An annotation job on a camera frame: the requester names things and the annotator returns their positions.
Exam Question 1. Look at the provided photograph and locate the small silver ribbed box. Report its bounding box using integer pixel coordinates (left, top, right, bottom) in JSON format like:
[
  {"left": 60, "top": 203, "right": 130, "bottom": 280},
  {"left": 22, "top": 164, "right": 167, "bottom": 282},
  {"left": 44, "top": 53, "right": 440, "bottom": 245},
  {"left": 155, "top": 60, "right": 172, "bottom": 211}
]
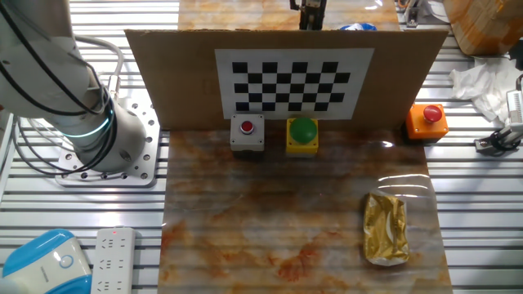
[{"left": 505, "top": 75, "right": 523, "bottom": 123}]

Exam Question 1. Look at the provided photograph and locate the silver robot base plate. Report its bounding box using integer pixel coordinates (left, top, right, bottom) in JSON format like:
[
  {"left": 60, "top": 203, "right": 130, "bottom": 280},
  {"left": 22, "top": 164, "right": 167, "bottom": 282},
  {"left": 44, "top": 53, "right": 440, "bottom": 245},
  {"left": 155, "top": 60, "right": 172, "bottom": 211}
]
[{"left": 55, "top": 96, "right": 161, "bottom": 189}]

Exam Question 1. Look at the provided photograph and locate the thick grey base cable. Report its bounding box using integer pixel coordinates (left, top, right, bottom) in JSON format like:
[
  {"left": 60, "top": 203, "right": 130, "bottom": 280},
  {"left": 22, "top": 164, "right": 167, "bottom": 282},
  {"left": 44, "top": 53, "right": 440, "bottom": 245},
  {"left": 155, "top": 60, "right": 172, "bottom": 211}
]
[{"left": 73, "top": 34, "right": 125, "bottom": 99}]

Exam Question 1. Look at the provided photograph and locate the taped brown cardboard box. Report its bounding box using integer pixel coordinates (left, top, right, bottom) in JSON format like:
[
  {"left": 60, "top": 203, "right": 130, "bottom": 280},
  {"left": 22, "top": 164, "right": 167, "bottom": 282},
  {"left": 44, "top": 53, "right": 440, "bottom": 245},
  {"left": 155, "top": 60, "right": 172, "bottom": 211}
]
[{"left": 443, "top": 0, "right": 523, "bottom": 57}]

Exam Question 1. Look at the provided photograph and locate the crumpled white tissue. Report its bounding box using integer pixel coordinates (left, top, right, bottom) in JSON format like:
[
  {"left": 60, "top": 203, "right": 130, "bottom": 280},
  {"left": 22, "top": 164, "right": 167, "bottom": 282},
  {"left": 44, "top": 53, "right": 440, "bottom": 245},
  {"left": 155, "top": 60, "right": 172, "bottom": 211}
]
[{"left": 449, "top": 56, "right": 523, "bottom": 123}]

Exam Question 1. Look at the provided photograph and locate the blue white plastic device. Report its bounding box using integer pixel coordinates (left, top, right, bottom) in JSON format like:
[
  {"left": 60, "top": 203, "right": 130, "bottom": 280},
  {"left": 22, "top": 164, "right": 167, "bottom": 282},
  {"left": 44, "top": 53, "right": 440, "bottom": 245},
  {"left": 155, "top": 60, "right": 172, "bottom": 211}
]
[{"left": 0, "top": 228, "right": 93, "bottom": 294}]

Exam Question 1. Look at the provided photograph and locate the white power strip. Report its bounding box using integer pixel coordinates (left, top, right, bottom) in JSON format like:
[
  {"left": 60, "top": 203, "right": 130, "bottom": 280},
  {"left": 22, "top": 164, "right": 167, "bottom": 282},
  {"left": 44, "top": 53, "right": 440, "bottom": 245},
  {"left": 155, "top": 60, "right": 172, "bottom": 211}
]
[{"left": 90, "top": 226, "right": 136, "bottom": 294}]

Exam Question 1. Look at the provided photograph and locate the grey box flat red button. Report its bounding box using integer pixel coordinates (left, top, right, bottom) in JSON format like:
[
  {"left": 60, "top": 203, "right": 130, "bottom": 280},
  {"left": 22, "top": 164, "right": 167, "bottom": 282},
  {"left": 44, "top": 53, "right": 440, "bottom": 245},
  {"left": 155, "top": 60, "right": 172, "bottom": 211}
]
[{"left": 229, "top": 114, "right": 266, "bottom": 153}]

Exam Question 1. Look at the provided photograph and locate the looped black cable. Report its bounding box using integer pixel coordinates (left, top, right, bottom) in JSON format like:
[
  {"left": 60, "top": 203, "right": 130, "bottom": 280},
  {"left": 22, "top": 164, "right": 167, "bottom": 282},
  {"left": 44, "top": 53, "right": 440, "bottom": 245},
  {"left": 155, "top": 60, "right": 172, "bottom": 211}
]
[{"left": 0, "top": 0, "right": 119, "bottom": 177}]

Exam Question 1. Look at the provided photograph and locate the orange box red mushroom button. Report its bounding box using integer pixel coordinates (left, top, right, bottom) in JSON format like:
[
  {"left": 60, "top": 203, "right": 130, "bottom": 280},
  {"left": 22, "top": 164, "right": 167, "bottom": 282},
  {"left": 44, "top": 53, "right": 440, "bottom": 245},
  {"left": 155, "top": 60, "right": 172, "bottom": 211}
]
[{"left": 405, "top": 104, "right": 450, "bottom": 143}]

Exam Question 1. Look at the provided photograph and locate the brown cardboard divider board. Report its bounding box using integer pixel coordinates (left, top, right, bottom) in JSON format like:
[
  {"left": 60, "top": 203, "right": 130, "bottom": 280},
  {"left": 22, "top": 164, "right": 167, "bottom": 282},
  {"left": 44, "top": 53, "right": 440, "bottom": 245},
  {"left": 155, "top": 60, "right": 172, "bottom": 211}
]
[{"left": 124, "top": 28, "right": 450, "bottom": 131}]

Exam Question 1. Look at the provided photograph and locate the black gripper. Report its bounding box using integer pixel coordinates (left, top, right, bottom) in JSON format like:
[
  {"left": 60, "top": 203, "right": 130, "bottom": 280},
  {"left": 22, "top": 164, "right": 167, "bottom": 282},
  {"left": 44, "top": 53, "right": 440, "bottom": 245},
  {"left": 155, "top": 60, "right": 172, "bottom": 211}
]
[{"left": 288, "top": 0, "right": 328, "bottom": 31}]

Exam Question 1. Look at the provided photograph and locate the metal frame bracket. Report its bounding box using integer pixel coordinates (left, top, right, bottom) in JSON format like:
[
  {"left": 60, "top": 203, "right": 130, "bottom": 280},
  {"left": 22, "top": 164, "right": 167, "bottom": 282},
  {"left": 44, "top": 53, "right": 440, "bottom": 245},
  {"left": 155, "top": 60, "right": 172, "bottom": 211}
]
[{"left": 403, "top": 0, "right": 427, "bottom": 29}]

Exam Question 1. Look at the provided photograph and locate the yellow box green mushroom button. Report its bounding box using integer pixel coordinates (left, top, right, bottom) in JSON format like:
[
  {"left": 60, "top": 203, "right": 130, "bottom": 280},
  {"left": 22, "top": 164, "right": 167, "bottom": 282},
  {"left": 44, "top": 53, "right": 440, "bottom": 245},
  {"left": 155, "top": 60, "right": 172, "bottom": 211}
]
[{"left": 285, "top": 117, "right": 320, "bottom": 158}]

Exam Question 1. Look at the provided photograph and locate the blue tissue pack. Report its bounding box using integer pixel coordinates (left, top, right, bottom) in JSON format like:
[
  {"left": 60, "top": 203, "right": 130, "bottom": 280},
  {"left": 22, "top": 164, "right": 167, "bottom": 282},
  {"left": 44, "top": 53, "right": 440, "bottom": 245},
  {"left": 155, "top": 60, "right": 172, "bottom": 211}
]
[{"left": 339, "top": 22, "right": 378, "bottom": 32}]

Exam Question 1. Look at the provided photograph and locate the black white checkerboard sheet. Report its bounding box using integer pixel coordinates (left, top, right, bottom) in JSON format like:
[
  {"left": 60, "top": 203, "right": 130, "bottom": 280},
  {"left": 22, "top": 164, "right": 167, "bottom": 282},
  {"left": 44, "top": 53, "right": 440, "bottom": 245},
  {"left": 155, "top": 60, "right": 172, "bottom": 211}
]
[{"left": 214, "top": 47, "right": 375, "bottom": 121}]

